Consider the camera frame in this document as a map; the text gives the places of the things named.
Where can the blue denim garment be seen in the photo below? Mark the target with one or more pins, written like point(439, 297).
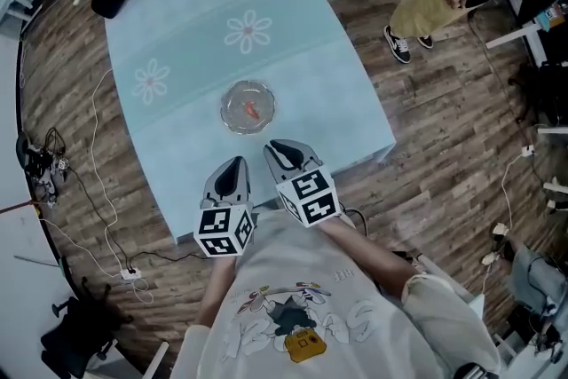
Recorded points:
point(532, 279)

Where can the person's printed white shirt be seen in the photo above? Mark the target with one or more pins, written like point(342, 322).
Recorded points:
point(310, 279)

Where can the small white desk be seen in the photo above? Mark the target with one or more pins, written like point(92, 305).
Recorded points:
point(18, 4)

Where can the person's right forearm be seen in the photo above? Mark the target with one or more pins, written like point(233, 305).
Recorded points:
point(368, 262)

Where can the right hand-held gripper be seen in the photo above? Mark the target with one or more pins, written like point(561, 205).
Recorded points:
point(310, 199)

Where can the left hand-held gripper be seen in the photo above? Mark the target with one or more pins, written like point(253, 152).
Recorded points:
point(217, 226)

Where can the small orange object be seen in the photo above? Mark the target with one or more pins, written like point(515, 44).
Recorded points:
point(252, 110)

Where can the brown wooden coat rack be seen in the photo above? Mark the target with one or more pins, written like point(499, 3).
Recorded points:
point(18, 207)

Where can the black office chair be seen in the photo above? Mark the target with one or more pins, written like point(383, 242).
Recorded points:
point(75, 341)

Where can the white desk with wooden top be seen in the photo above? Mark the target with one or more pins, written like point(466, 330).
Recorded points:
point(510, 37)

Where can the black backpack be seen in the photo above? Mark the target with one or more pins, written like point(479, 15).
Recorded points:
point(546, 93)

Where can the black and white device pile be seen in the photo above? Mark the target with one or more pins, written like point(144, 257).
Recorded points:
point(44, 173)

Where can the person's left forearm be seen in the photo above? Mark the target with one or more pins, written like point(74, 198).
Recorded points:
point(217, 288)

